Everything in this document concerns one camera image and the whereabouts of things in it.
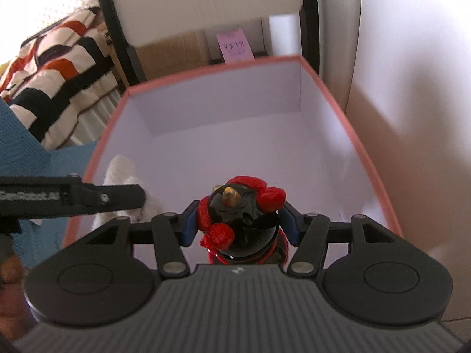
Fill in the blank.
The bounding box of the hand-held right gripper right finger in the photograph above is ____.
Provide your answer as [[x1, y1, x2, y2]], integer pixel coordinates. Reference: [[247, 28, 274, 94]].
[[279, 203, 402, 277]]

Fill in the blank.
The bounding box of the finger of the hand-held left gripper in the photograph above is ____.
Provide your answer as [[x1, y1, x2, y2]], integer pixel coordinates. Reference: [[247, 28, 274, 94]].
[[79, 183, 147, 214]]

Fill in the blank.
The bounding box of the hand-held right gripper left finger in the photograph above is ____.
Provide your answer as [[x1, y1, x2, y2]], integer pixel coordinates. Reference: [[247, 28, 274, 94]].
[[75, 199, 201, 279]]

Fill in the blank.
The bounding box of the white plush toy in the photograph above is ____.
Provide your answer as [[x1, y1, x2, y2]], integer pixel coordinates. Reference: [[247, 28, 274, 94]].
[[92, 154, 164, 232]]

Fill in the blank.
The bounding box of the red and black figurine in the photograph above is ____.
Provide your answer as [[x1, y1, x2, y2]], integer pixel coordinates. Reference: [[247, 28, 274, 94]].
[[198, 176, 291, 265]]

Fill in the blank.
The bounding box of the pink cardboard box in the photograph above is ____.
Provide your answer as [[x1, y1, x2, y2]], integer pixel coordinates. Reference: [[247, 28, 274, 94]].
[[62, 54, 403, 265]]

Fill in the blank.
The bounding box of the person's left hand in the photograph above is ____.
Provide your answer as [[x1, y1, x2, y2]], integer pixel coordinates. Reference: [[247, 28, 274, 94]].
[[0, 255, 31, 339]]

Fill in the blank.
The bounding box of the blue textured blanket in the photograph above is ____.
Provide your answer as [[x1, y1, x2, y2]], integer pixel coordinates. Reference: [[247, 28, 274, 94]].
[[0, 99, 98, 269]]

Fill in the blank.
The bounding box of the striped bed with pillow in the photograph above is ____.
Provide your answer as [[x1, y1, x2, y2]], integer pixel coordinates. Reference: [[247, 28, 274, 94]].
[[0, 7, 122, 151]]

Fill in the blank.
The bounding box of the pink paper bag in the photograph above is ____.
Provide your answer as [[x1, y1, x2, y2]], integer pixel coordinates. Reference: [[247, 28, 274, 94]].
[[216, 27, 256, 63]]

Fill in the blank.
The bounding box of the white glossy panel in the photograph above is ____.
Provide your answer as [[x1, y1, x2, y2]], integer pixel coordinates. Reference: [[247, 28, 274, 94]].
[[316, 0, 366, 114]]

